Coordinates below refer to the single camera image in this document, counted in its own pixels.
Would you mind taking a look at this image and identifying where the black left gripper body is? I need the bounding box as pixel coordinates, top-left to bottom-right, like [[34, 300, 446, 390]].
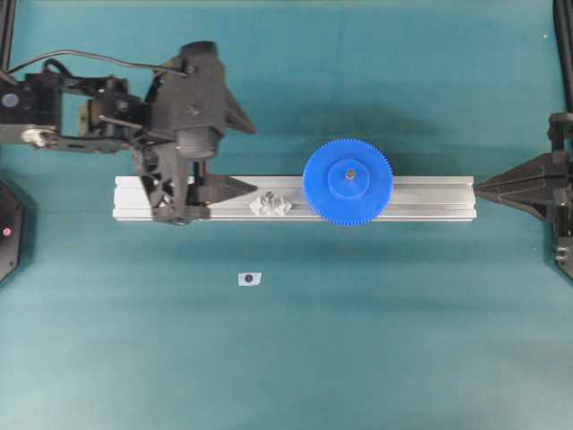
[[133, 66, 197, 224]]

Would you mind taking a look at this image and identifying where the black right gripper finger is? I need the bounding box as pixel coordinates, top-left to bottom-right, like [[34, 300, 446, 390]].
[[475, 151, 569, 191], [475, 190, 554, 220]]

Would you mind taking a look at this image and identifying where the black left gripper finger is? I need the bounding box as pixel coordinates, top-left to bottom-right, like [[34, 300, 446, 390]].
[[185, 175, 258, 207], [222, 83, 258, 134]]

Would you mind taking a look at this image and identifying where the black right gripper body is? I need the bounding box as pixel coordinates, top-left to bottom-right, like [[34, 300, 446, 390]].
[[548, 113, 572, 279]]

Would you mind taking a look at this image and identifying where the large blue plastic gear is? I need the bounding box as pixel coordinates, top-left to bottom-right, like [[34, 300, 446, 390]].
[[302, 138, 395, 227]]

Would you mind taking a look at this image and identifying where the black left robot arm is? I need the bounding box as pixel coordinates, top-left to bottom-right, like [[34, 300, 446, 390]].
[[1, 68, 257, 225]]

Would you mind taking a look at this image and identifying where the small white paper marker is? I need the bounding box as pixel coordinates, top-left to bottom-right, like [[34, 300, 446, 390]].
[[237, 272, 262, 287]]

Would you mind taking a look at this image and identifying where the teal table mat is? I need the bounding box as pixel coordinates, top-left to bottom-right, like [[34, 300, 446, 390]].
[[1, 1, 572, 429]]

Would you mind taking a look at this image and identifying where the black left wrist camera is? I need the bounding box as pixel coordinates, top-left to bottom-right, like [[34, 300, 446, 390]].
[[147, 41, 227, 159]]

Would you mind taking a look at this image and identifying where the clear shaft bracket left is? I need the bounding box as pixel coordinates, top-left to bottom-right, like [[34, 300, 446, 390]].
[[249, 191, 292, 217]]

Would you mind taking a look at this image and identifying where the black camera cable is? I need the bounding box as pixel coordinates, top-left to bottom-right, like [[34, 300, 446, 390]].
[[6, 49, 189, 80]]

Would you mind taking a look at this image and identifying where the silver aluminium extrusion rail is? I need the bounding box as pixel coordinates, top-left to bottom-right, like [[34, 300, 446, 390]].
[[112, 176, 476, 222]]

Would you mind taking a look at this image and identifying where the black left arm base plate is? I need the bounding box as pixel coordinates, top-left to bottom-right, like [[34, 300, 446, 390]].
[[0, 182, 25, 281]]

